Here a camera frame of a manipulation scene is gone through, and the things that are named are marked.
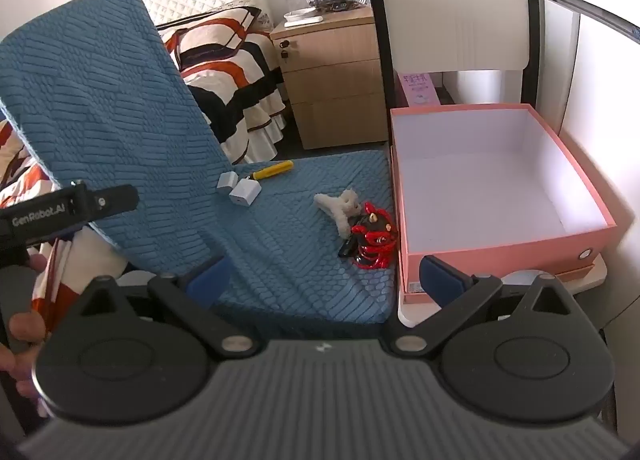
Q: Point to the person's left hand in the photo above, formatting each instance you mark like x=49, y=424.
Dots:
x=25, y=327

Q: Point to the striped pillow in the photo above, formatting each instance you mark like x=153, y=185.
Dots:
x=215, y=35

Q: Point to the grey metal rail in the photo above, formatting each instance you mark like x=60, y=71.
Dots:
x=590, y=5

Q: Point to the red devil figurine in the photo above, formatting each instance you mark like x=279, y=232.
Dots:
x=375, y=240

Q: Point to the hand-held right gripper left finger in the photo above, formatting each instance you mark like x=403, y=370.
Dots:
x=210, y=281

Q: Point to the white dish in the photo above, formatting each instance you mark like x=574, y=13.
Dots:
x=300, y=17

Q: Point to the keys in drawer lock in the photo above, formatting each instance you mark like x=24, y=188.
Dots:
x=285, y=50

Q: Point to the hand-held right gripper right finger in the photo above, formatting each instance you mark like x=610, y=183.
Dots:
x=441, y=285

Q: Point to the white plush toy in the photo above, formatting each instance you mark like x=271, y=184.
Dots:
x=340, y=207

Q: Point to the pink cardboard box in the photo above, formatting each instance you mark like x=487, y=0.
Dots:
x=500, y=180

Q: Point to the white charger plug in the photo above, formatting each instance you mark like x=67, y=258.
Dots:
x=227, y=182
x=245, y=191

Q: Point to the white chair with black frame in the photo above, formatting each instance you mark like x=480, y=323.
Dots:
x=450, y=5

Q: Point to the black usb stick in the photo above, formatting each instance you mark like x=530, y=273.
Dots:
x=346, y=247

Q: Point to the wooden nightstand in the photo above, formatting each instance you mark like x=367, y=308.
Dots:
x=335, y=75

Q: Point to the blue textured chair cover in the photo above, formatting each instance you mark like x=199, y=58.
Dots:
x=125, y=115

